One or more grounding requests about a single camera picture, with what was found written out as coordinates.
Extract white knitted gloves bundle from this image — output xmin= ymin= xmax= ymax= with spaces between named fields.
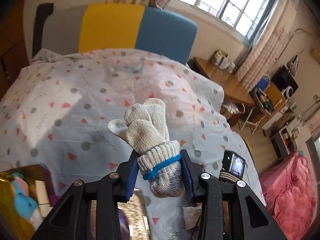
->
xmin=107 ymin=98 xmax=184 ymax=198

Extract blue plush toy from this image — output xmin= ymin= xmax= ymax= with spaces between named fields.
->
xmin=11 ymin=177 xmax=37 ymax=220

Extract gold metal tray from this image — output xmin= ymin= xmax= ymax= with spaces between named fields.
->
xmin=1 ymin=165 xmax=55 ymax=239

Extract white tote bag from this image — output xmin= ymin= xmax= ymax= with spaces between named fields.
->
xmin=221 ymin=100 xmax=246 ymax=115

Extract white sponge block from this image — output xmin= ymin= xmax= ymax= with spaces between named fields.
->
xmin=35 ymin=180 xmax=51 ymax=206

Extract wooden desk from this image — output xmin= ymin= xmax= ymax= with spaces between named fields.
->
xmin=194 ymin=57 xmax=255 ymax=107

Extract white folding stool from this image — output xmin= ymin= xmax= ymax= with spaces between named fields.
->
xmin=237 ymin=87 xmax=278 ymax=135

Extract pink ruffled fabric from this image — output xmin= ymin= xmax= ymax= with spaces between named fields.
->
xmin=260 ymin=152 xmax=317 ymax=239

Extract blue chair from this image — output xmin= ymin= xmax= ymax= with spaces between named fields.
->
xmin=255 ymin=74 xmax=271 ymax=92

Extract boxes on desk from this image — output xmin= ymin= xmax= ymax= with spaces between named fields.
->
xmin=210 ymin=50 xmax=235 ymax=74

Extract black television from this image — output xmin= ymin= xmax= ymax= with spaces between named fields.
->
xmin=271 ymin=66 xmax=298 ymax=100

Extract right beige curtain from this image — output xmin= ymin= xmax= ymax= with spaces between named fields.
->
xmin=235 ymin=0 xmax=299 ymax=92

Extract grey yellow blue sofa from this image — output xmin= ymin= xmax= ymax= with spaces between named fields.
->
xmin=33 ymin=3 xmax=197 ymax=64

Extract window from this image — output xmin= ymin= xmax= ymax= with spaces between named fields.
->
xmin=177 ymin=0 xmax=275 ymax=45

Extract gripper-mounted camera box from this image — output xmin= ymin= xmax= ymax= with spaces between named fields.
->
xmin=220 ymin=150 xmax=246 ymax=181

